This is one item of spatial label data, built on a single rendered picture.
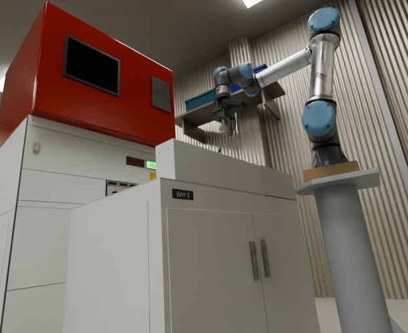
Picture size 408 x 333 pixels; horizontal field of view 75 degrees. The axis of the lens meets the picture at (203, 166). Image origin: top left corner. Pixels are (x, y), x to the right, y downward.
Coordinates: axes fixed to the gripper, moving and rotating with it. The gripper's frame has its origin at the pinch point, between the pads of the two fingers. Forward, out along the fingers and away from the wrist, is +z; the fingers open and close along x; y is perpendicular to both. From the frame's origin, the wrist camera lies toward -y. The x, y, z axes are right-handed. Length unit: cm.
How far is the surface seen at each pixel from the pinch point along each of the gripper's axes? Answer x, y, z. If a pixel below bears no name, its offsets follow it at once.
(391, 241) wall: -228, -18, 58
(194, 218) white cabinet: 33, -5, 40
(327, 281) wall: -218, 47, 94
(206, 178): 24.9, -4.3, 25.7
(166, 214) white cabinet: 44, -5, 39
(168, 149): 39.9, -2.0, 17.3
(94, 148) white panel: 36, 58, -3
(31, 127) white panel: 64, 58, -6
